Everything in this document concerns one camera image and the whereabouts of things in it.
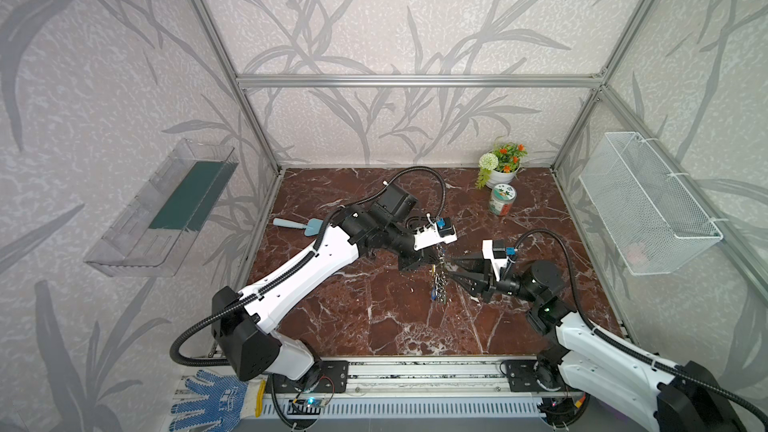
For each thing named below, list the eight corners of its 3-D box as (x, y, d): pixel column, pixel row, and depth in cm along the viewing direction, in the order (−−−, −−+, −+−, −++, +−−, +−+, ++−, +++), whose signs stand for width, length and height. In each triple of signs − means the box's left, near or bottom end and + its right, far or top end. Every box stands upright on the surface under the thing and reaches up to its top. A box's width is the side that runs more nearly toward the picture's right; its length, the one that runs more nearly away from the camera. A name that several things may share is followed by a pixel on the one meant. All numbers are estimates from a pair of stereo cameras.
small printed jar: (490, 216, 108) (496, 202, 101) (486, 198, 113) (491, 183, 107) (512, 216, 108) (519, 202, 101) (507, 198, 113) (513, 183, 107)
